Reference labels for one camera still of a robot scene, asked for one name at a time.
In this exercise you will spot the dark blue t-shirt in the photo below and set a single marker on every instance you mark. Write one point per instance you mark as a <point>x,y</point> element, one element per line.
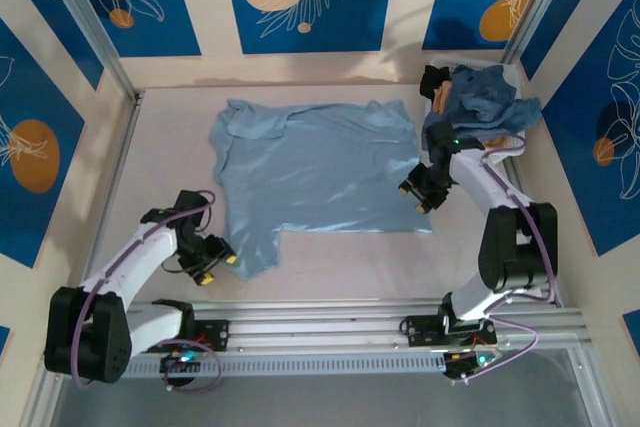
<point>480,97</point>

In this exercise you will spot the white plastic laundry basket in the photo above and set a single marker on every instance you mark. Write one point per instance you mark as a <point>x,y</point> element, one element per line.
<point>515,152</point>

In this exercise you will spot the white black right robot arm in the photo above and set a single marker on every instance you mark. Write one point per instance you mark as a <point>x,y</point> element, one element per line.
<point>480,182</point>

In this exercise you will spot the grey metal sheet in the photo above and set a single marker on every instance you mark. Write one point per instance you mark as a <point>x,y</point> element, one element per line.
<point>325,402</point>

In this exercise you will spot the aluminium corner post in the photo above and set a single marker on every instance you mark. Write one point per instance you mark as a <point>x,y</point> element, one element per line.
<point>100,42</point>
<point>530,12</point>

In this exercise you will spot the light blue t-shirt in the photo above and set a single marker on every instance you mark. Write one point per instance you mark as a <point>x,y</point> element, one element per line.
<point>320,172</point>

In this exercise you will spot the tan garment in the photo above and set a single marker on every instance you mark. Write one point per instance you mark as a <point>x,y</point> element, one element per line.
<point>441,97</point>

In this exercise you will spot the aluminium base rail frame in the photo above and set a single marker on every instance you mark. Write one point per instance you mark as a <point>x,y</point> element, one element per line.
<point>325,327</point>

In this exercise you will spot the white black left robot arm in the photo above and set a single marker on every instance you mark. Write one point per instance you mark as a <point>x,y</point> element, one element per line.
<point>135,257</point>

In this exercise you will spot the black garment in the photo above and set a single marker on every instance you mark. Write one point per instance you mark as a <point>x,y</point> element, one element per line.
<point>434,81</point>

